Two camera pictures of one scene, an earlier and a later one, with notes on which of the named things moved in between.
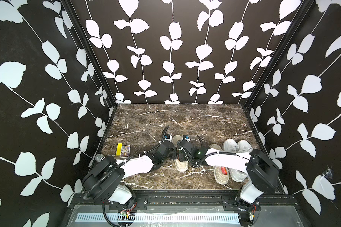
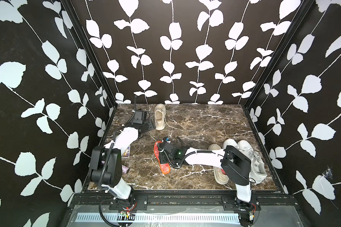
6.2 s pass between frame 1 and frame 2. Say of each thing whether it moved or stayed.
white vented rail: stayed
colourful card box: stayed
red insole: moved
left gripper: moved
